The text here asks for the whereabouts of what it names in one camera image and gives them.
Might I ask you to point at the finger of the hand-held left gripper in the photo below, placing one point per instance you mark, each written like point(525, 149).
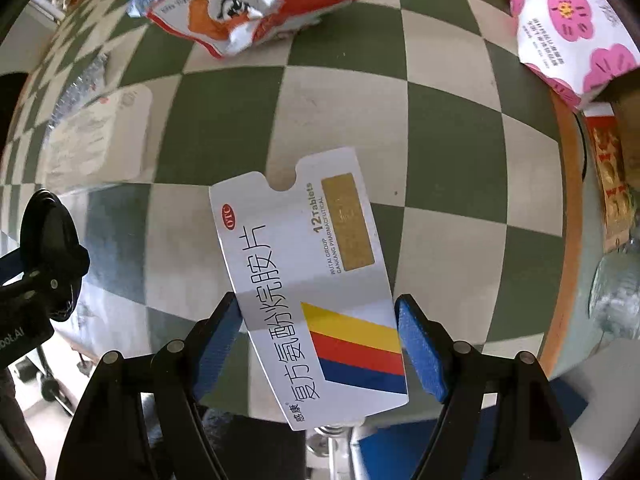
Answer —
point(55, 255)

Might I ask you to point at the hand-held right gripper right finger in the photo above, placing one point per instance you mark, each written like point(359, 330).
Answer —
point(422, 352)

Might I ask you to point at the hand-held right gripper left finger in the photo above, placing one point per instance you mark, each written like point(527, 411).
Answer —
point(220, 347)

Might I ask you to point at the white medicine box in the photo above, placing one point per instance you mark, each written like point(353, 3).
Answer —
point(305, 285)

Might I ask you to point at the black wheeled chair base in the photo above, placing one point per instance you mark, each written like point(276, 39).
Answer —
point(47, 385)

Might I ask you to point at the blue plastic bin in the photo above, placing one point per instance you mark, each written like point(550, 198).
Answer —
point(395, 452)

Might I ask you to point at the flat clear plastic package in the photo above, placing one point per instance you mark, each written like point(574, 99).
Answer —
point(95, 135)

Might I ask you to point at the crumpled clear plastic wrapper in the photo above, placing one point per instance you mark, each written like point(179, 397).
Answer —
point(82, 85)

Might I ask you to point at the round wooden table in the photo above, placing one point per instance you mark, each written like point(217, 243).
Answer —
point(567, 240)

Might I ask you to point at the green white checkered tablecloth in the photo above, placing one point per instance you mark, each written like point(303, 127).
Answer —
point(345, 110)

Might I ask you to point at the red and gold packet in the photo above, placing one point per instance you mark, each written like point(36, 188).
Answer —
point(611, 180)

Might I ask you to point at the red and orange snack packet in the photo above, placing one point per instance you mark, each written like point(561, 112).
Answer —
point(225, 10)

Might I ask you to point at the brown cardboard box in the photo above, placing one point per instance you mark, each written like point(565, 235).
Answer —
point(622, 105)

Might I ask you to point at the pink flower tissue packet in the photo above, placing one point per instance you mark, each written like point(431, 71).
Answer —
point(565, 30)

